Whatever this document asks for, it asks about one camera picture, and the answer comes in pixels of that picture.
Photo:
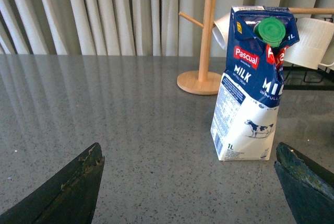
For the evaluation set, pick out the black rack with wooden bar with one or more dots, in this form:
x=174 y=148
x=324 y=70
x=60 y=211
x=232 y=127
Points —
x=302 y=78

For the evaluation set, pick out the blue white milk carton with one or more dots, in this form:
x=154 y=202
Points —
x=245 y=115

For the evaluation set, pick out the small white mug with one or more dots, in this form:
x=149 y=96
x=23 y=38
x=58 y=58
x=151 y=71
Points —
x=221 y=30

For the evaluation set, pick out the left cream ribbed mug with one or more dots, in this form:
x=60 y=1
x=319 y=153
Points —
x=315 y=36

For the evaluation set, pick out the wooden mug tree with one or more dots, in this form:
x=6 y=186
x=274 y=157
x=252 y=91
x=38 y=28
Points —
x=202 y=81

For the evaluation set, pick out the beige curtain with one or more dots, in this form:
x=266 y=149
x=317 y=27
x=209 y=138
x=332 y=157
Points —
x=113 y=27

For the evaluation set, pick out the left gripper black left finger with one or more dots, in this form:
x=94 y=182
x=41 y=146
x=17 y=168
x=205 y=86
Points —
x=70 y=196

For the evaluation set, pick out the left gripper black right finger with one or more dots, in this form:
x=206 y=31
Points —
x=307 y=186

